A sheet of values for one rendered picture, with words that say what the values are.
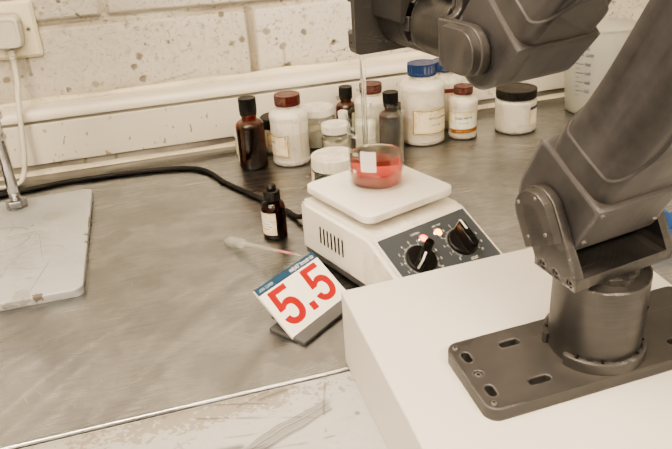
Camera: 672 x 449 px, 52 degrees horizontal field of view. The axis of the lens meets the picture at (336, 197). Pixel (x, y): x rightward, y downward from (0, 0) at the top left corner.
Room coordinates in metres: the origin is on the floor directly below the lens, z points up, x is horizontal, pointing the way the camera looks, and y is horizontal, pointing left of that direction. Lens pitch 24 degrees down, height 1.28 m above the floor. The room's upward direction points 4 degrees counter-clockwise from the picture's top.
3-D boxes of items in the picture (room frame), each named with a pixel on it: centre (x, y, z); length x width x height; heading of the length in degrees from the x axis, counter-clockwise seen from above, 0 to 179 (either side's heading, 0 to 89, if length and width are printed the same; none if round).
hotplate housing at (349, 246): (0.67, -0.06, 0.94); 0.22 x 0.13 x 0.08; 33
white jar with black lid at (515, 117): (1.10, -0.31, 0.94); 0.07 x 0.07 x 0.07
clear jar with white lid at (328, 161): (0.82, 0.00, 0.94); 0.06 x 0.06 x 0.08
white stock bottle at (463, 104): (1.08, -0.22, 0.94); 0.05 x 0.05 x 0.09
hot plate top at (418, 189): (0.69, -0.05, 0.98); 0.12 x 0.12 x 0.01; 33
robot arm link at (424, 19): (0.56, -0.10, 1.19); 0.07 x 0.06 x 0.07; 24
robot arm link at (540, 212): (0.40, -0.17, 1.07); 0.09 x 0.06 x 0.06; 112
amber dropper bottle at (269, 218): (0.76, 0.08, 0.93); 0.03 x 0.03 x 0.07
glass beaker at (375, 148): (0.70, -0.05, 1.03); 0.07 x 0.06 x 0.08; 22
